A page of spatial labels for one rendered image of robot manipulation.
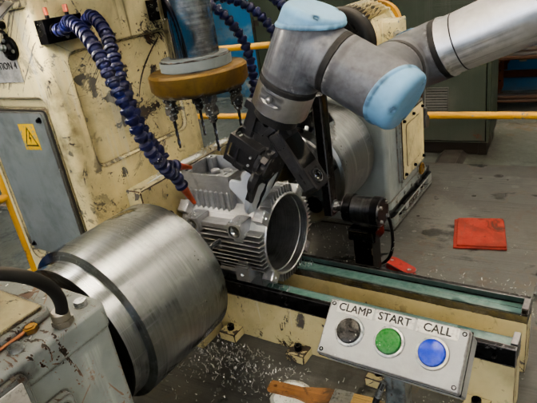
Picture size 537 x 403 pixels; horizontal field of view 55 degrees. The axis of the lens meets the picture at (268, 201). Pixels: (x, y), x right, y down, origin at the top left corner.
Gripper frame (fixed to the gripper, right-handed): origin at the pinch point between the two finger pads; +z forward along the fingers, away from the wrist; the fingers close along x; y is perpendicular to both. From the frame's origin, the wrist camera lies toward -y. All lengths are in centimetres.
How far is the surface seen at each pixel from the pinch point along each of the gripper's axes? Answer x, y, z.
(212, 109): -1.4, 14.6, -12.3
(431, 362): 22.5, -34.8, -17.0
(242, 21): -481, 296, 187
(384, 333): 21.2, -29.1, -15.1
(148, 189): 7.1, 18.2, 4.5
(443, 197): -73, -25, 19
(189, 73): -0.1, 19.8, -16.7
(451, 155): -304, -11, 115
